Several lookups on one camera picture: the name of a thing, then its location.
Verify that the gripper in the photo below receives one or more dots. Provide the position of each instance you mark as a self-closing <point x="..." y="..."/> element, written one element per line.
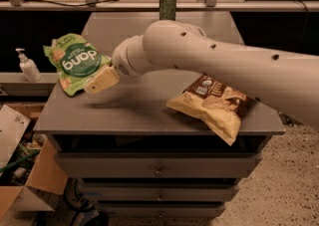
<point x="120" y="61"/>

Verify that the green rice chip bag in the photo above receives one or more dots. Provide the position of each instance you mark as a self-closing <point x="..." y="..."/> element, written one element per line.
<point x="75" y="60"/>

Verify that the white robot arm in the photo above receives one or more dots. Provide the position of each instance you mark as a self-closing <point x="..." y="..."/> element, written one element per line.
<point x="285" y="81"/>

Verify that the green soda can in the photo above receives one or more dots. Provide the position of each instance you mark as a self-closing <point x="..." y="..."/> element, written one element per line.
<point x="167" y="9"/>

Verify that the sea salt chip bag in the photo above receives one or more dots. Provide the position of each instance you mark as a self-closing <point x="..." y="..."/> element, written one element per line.
<point x="219" y="106"/>

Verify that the white pump dispenser bottle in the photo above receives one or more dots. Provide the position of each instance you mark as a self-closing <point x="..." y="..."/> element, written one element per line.
<point x="28" y="67"/>

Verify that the grey drawer cabinet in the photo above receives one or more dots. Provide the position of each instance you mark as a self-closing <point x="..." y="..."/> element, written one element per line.
<point x="135" y="157"/>

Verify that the open cardboard box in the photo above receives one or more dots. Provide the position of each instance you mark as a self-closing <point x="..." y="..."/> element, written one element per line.
<point x="30" y="179"/>

